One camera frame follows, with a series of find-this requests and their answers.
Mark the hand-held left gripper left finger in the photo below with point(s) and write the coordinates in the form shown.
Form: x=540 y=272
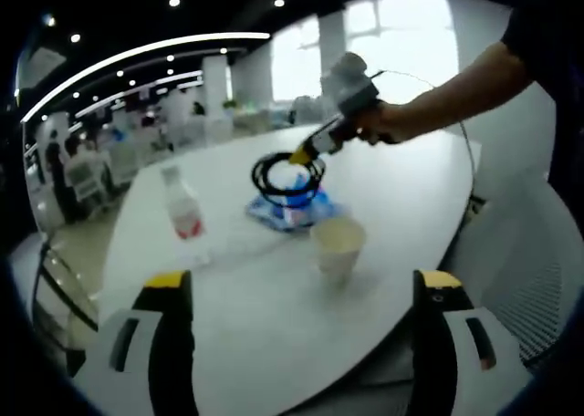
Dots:
x=141 y=343

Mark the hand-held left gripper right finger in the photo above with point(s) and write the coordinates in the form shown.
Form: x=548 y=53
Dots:
x=451 y=343

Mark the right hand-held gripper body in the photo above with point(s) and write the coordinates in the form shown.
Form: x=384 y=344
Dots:
x=351 y=87

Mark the blue tissue pack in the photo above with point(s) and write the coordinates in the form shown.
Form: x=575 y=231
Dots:
x=303 y=185

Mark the packaged blue sponge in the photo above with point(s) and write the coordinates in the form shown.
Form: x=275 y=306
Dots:
x=274 y=215

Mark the white paper cup green print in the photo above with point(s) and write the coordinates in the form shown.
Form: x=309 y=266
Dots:
x=337 y=247

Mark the clear plastic water bottle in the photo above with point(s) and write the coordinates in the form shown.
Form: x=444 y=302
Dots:
x=182 y=211

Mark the person's right hand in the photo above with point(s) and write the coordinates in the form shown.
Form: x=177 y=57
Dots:
x=385 y=124

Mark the potted green plant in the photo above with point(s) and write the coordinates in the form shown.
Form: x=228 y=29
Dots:
x=230 y=105

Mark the grey mesh office chair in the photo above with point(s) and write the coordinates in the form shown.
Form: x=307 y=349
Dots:
x=520 y=270

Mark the white table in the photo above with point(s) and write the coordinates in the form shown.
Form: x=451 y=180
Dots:
x=255 y=306

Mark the white office chair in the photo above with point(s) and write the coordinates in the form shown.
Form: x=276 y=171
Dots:
x=86 y=183

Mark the person's dark sleeve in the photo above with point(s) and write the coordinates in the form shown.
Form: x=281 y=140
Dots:
x=552 y=69

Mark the curved ceiling light strip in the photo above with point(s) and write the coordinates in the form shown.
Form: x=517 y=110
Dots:
x=114 y=58

